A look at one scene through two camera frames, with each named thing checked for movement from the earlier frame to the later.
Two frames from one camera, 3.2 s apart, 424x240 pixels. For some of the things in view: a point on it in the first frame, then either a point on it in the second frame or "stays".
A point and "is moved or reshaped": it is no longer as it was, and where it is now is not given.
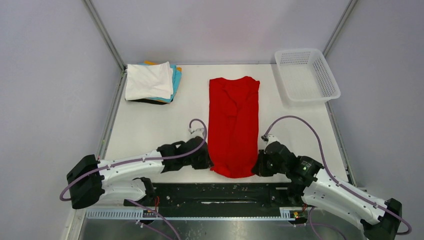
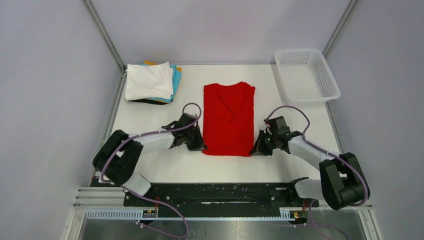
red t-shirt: x=232 y=132 is moved or reshaped
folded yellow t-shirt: x=150 y=63 stays
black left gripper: x=206 y=162 → x=199 y=144
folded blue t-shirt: x=176 y=78 stays
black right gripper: x=259 y=168 → x=259 y=148
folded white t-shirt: x=148 y=81 stays
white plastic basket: x=304 y=77 stays
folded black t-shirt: x=149 y=101 stays
